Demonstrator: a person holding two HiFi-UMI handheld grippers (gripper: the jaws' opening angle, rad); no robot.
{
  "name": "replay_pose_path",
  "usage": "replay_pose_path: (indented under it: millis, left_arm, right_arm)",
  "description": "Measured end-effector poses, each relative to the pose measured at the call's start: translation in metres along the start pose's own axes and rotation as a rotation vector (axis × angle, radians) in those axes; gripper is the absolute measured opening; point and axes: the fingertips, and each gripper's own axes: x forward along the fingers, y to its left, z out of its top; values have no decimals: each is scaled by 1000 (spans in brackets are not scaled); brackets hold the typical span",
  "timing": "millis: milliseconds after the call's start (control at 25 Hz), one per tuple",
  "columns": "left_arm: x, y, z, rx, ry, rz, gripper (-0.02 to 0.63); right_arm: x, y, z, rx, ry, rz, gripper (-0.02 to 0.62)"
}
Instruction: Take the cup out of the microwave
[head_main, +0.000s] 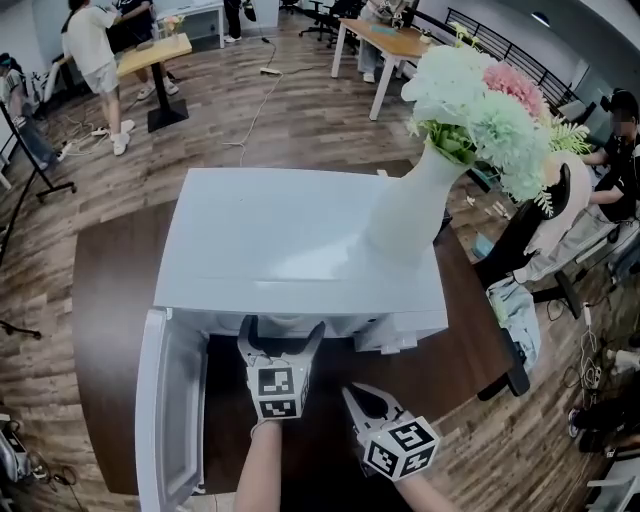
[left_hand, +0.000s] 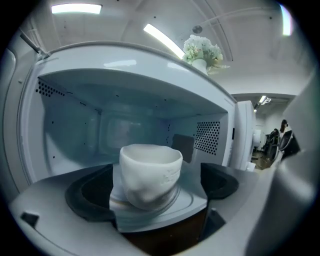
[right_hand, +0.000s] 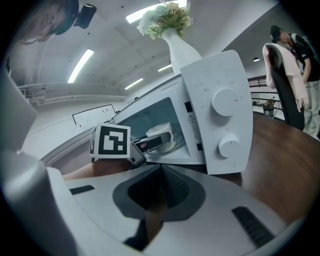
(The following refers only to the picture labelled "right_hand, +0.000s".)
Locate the dark wooden table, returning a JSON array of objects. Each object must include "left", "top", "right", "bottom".
[{"left": 207, "top": 112, "right": 320, "bottom": 226}]

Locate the white ceramic mug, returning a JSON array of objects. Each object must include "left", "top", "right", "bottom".
[{"left": 145, "top": 122, "right": 177, "bottom": 154}]

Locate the person's face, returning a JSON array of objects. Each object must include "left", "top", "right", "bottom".
[{"left": 21, "top": 0, "right": 66, "bottom": 43}]

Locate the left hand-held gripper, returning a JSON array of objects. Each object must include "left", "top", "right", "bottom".
[{"left": 89, "top": 122, "right": 174, "bottom": 169}]

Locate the black head camera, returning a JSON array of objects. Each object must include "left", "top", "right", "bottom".
[{"left": 73, "top": 3, "right": 98, "bottom": 30}]

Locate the person's left forearm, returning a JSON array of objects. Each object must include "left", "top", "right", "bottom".
[{"left": 62, "top": 157, "right": 131, "bottom": 181}]

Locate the pastel artificial flower bouquet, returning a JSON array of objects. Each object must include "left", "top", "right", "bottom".
[{"left": 138, "top": 1, "right": 192, "bottom": 41}]

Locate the pink cloth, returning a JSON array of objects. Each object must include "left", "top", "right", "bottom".
[{"left": 262, "top": 42, "right": 310, "bottom": 113}]

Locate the whiteboard on black stand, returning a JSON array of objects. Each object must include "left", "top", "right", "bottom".
[{"left": 72, "top": 104, "right": 117, "bottom": 127}]

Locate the white microwave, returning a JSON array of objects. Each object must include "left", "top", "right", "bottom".
[{"left": 41, "top": 49, "right": 255, "bottom": 176}]

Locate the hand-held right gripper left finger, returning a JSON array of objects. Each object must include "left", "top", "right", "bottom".
[{"left": 65, "top": 164, "right": 164, "bottom": 256}]

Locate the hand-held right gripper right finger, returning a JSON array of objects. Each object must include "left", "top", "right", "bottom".
[{"left": 144, "top": 164, "right": 289, "bottom": 256}]

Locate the glass turntable plate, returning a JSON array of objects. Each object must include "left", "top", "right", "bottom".
[{"left": 147, "top": 142, "right": 188, "bottom": 158}]

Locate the black metal railing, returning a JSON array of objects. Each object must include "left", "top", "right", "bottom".
[{"left": 247, "top": 74, "right": 285, "bottom": 121}]

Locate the black office chair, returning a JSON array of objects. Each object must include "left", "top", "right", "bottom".
[{"left": 264, "top": 42, "right": 306, "bottom": 132}]

